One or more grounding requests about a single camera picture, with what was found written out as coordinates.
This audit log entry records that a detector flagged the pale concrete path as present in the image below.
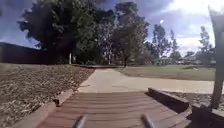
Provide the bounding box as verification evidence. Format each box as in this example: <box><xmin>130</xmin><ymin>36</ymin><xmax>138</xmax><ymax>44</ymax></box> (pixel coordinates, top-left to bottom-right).
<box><xmin>77</xmin><ymin>68</ymin><xmax>224</xmax><ymax>95</ymax></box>

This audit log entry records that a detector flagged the brown mulch ground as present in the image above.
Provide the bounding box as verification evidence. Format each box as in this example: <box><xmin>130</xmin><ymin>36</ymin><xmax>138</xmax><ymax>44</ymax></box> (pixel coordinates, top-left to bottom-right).
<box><xmin>0</xmin><ymin>62</ymin><xmax>96</xmax><ymax>128</ymax></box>
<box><xmin>166</xmin><ymin>90</ymin><xmax>224</xmax><ymax>113</ymax></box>

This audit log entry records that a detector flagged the robot's own part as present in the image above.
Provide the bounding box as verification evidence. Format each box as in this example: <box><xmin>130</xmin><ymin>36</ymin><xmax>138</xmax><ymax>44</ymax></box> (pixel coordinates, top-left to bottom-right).
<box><xmin>74</xmin><ymin>115</ymin><xmax>87</xmax><ymax>128</ymax></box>
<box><xmin>142</xmin><ymin>114</ymin><xmax>156</xmax><ymax>128</ymax></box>

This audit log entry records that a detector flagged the brown timber deck path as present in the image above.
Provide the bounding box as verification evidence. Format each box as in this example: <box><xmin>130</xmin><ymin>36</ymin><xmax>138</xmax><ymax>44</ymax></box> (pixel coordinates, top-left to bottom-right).
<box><xmin>33</xmin><ymin>90</ymin><xmax>194</xmax><ymax>128</ymax></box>

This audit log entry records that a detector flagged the long dark fence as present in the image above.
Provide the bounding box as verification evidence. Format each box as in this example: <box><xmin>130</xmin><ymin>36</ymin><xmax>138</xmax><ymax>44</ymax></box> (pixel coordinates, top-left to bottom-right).
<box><xmin>0</xmin><ymin>42</ymin><xmax>51</xmax><ymax>65</ymax></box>

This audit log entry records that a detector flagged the group of dark trees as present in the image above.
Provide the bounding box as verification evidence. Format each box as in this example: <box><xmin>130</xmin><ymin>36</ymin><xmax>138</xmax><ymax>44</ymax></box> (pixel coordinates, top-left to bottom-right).
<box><xmin>18</xmin><ymin>0</ymin><xmax>151</xmax><ymax>66</ymax></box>

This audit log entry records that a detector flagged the timber edging beam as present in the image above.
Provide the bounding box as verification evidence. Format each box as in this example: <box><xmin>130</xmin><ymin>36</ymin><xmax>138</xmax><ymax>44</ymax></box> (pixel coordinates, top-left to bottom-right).
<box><xmin>147</xmin><ymin>87</ymin><xmax>194</xmax><ymax>114</ymax></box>
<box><xmin>9</xmin><ymin>87</ymin><xmax>76</xmax><ymax>128</ymax></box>

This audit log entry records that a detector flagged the grey post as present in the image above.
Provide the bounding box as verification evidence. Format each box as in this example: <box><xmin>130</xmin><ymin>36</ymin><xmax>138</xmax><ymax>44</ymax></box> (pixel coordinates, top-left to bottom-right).
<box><xmin>208</xmin><ymin>4</ymin><xmax>224</xmax><ymax>110</ymax></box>

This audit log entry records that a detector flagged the green grass field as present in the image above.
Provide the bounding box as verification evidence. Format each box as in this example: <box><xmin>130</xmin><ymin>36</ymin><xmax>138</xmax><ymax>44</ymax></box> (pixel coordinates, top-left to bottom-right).
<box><xmin>114</xmin><ymin>64</ymin><xmax>218</xmax><ymax>82</ymax></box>

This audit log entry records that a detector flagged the row of trees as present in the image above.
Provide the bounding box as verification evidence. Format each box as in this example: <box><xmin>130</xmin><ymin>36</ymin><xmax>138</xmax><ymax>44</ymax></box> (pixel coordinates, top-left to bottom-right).
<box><xmin>146</xmin><ymin>23</ymin><xmax>218</xmax><ymax>66</ymax></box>

